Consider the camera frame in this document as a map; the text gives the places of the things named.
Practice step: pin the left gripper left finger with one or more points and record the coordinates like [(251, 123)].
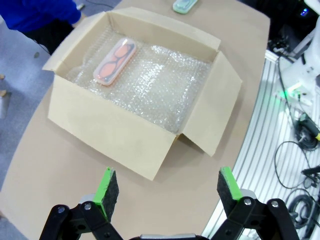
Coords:
[(110, 195)]

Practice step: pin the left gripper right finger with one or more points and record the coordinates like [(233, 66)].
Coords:
[(226, 185)]

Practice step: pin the brown cardboard shipping box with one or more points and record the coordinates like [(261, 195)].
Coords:
[(105, 130)]

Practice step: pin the black frame glasses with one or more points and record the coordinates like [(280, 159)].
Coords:
[(116, 60)]

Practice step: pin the pink translucent glasses case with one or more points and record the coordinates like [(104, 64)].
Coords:
[(122, 45)]

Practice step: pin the green translucent glasses case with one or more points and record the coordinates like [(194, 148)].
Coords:
[(185, 8)]

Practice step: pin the black yellow power connector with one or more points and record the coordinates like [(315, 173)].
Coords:
[(306, 125)]

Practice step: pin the clear bubble wrap sheet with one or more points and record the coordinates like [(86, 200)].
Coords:
[(155, 95)]

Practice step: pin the black computer case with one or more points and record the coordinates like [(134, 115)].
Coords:
[(297, 12)]

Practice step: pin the person in blue hoodie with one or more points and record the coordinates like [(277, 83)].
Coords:
[(37, 12)]

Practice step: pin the aluminium profile base frame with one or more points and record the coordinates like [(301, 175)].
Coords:
[(262, 125)]

